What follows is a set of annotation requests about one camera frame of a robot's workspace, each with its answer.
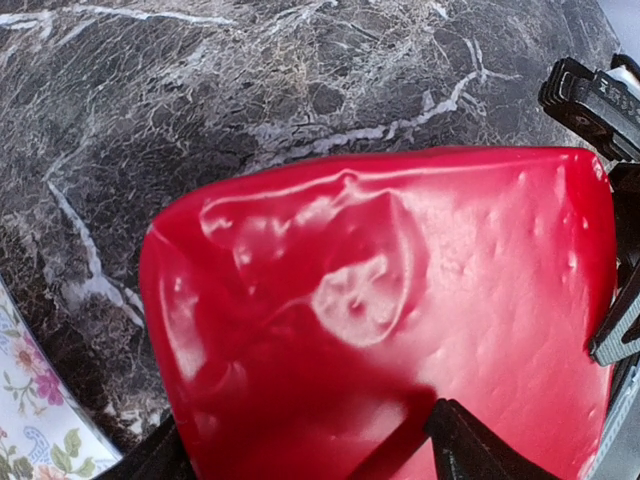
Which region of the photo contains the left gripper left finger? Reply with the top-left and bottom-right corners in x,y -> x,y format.
97,408 -> 195,480

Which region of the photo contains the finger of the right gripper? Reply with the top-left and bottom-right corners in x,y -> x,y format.
589,269 -> 639,366

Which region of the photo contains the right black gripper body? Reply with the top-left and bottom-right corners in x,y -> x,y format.
608,162 -> 639,297

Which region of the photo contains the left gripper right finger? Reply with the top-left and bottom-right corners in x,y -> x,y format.
424,399 -> 555,480

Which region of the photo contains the red box lid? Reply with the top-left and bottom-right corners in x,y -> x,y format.
139,147 -> 616,479

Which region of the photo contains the floral rectangular tray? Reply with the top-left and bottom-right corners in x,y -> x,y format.
0,286 -> 122,479

